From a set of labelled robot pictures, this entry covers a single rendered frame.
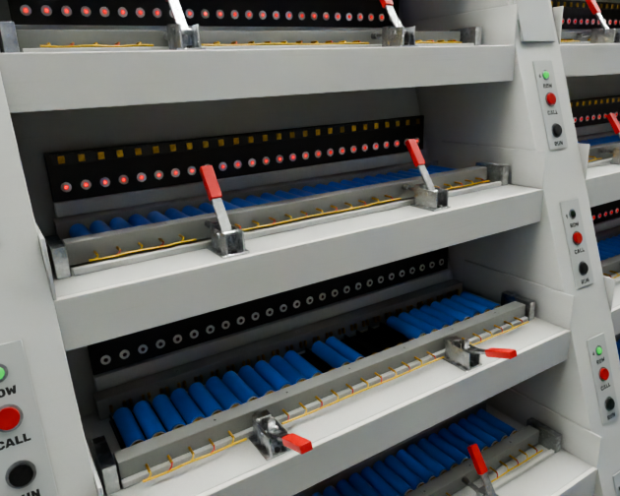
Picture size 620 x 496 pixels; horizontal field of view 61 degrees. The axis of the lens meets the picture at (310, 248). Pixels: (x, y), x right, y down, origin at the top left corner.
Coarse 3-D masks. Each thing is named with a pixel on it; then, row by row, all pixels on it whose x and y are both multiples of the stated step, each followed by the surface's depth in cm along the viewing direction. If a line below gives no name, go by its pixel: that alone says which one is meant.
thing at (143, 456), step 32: (480, 320) 70; (512, 320) 74; (384, 352) 63; (416, 352) 65; (320, 384) 58; (352, 384) 60; (224, 416) 53; (288, 416) 54; (128, 448) 49; (160, 448) 49; (192, 448) 51; (224, 448) 50
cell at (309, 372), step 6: (288, 354) 65; (294, 354) 65; (288, 360) 65; (294, 360) 64; (300, 360) 63; (306, 360) 64; (294, 366) 63; (300, 366) 62; (306, 366) 62; (312, 366) 62; (300, 372) 62; (306, 372) 61; (312, 372) 61; (318, 372) 61
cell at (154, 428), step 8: (136, 408) 56; (144, 408) 55; (152, 408) 56; (136, 416) 55; (144, 416) 54; (152, 416) 54; (144, 424) 53; (152, 424) 53; (160, 424) 53; (144, 432) 53; (152, 432) 52; (160, 432) 52
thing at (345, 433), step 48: (384, 288) 78; (480, 288) 84; (528, 288) 76; (240, 336) 67; (528, 336) 71; (96, 384) 58; (384, 384) 61; (432, 384) 61; (480, 384) 64; (96, 432) 55; (288, 432) 54; (336, 432) 53; (384, 432) 56; (96, 480) 41; (192, 480) 48; (240, 480) 48; (288, 480) 51
